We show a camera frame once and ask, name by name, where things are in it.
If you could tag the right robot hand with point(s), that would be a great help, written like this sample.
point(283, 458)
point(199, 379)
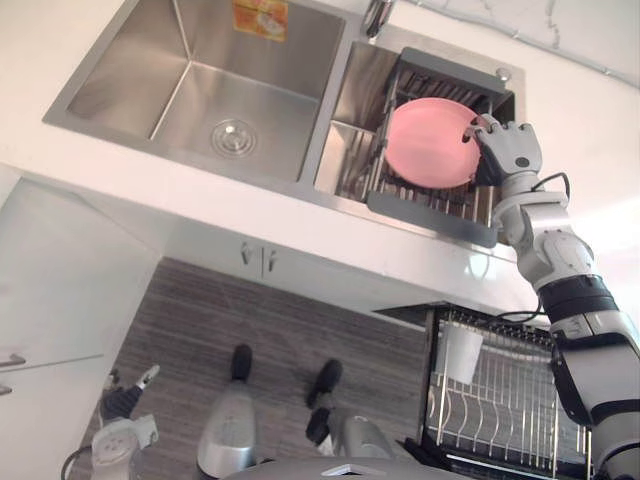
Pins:
point(515, 147)

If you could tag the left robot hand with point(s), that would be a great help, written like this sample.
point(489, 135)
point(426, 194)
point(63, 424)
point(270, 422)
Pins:
point(125, 400)

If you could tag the pink plastic bowl cup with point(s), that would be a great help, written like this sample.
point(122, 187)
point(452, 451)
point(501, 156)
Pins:
point(425, 145)

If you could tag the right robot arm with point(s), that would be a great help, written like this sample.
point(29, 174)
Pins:
point(565, 250)

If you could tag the round silver sink knob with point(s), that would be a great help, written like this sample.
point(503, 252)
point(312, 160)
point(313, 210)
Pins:
point(503, 75)

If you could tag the white cabinet door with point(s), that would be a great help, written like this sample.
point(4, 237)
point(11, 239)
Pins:
point(215, 245)
point(350, 280)

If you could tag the black dishwasher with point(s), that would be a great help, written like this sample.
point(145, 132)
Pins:
point(430, 320)

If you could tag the white cutlery holder cup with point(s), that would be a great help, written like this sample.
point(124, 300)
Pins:
point(462, 352)

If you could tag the round sink drain strainer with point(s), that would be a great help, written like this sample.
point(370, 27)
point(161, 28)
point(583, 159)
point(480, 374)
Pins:
point(235, 137)

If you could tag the stainless steel double sink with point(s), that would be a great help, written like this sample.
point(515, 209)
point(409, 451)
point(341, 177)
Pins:
point(240, 90)

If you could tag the left robot leg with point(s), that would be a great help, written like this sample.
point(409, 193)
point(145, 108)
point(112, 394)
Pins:
point(227, 430)

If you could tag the grey dish drying rack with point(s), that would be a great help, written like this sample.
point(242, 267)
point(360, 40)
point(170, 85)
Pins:
point(425, 206)

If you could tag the white drawer cabinet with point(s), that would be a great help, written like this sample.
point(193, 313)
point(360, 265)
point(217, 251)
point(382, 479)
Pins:
point(60, 280)

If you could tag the chrome faucet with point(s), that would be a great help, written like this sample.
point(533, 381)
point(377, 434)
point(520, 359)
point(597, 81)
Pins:
point(377, 15)

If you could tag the orange sticker label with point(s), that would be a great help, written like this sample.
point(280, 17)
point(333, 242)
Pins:
point(260, 17)

